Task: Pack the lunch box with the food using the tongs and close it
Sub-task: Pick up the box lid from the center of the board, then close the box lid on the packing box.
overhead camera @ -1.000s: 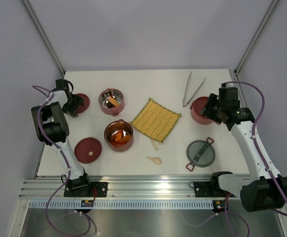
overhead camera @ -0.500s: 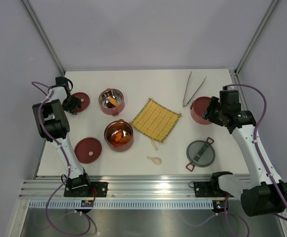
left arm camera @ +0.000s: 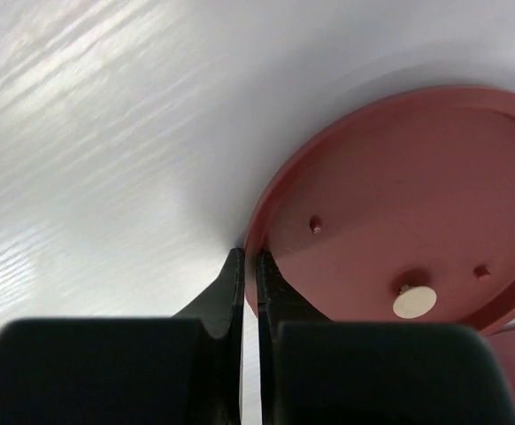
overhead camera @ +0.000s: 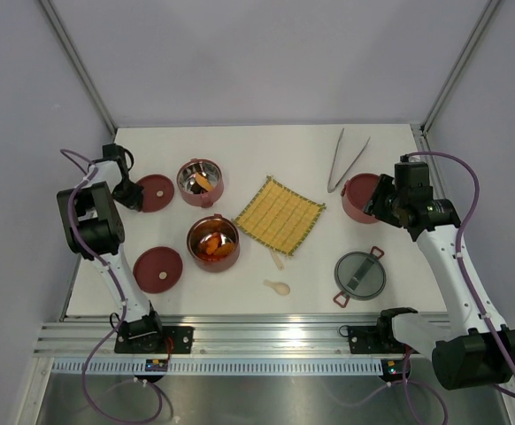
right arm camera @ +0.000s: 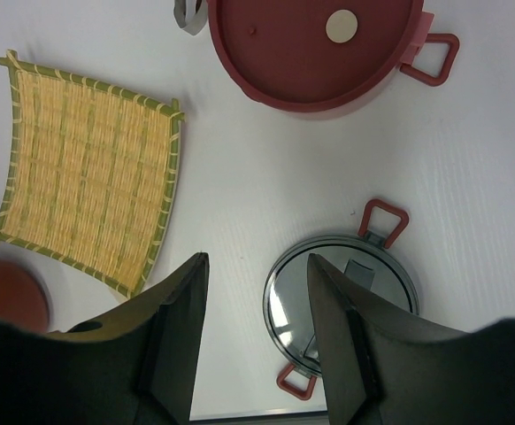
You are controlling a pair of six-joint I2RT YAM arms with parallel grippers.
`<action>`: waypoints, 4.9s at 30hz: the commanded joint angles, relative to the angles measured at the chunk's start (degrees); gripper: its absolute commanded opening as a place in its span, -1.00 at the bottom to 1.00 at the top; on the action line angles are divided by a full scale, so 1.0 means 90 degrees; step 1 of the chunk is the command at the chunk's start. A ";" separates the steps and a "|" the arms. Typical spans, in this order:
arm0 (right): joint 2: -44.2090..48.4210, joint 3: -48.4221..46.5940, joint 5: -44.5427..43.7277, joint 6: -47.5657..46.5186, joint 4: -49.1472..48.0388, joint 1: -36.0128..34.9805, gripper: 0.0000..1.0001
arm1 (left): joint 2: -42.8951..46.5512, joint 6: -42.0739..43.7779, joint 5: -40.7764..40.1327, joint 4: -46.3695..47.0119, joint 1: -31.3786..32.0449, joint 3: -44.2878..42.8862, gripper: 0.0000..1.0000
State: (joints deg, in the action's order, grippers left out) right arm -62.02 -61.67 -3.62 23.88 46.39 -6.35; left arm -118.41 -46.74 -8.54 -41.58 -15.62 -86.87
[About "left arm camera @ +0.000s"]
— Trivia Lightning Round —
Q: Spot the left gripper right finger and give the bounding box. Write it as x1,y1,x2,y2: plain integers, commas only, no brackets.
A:
256,251,515,424

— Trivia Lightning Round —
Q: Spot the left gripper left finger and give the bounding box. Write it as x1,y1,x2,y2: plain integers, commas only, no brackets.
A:
0,248,245,424

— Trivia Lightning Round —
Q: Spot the red lid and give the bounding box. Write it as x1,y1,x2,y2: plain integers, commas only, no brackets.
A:
245,86,515,332

